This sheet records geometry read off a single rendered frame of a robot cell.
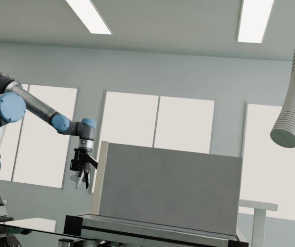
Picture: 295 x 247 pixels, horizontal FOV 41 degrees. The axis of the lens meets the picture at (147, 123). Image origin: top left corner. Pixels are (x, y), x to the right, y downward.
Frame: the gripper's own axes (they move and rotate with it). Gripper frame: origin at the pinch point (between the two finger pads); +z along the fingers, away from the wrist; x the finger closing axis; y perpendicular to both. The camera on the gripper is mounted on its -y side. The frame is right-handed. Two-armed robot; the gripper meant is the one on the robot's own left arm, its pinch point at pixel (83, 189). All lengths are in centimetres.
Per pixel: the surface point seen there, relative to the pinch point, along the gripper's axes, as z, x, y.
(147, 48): -215, -379, 72
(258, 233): 12, -38, -88
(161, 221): 3, 82, -54
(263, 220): 5, -38, -90
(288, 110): -58, -40, -99
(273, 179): -38, -402, -132
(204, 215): 0, 82, -65
